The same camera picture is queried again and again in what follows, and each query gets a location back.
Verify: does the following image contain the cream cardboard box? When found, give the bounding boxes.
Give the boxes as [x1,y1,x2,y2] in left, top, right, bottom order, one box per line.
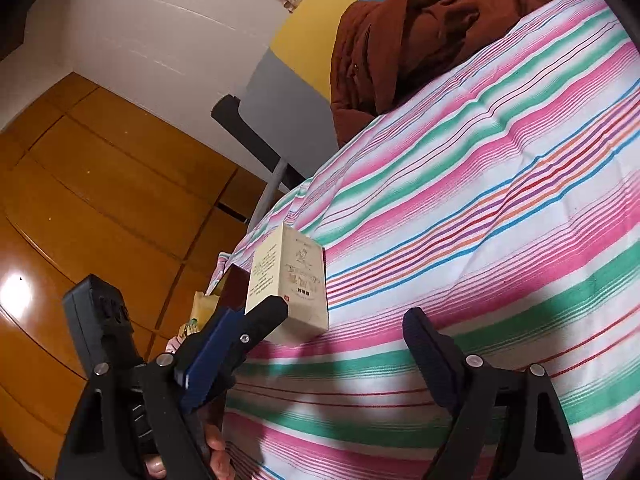
[245,224,329,347]

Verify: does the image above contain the left hand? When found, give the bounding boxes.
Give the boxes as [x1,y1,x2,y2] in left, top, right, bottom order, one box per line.
[145,424,235,480]

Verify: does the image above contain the yellow green snack packet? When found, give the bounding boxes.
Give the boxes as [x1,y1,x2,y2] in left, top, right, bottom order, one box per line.
[164,253,237,356]

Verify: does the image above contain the pink striped tablecloth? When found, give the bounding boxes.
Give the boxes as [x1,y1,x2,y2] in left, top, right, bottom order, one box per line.
[218,0,639,479]

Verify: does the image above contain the grey yellow blue chair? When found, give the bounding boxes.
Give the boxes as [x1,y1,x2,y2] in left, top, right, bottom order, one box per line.
[210,0,381,226]

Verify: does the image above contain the dark red jacket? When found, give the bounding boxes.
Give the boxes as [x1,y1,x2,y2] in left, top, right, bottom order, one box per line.
[330,0,552,145]

